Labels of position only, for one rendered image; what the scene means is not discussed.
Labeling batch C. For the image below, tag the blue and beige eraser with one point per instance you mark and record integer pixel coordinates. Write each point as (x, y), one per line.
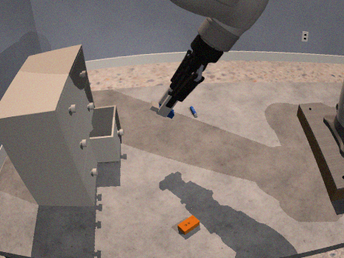
(154, 106)

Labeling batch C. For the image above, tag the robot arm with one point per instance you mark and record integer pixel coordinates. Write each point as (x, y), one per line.
(227, 20)

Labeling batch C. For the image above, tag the grey chest of drawers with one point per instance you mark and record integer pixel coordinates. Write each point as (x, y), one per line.
(32, 135)

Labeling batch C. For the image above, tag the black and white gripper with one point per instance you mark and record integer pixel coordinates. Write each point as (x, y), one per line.
(182, 81)

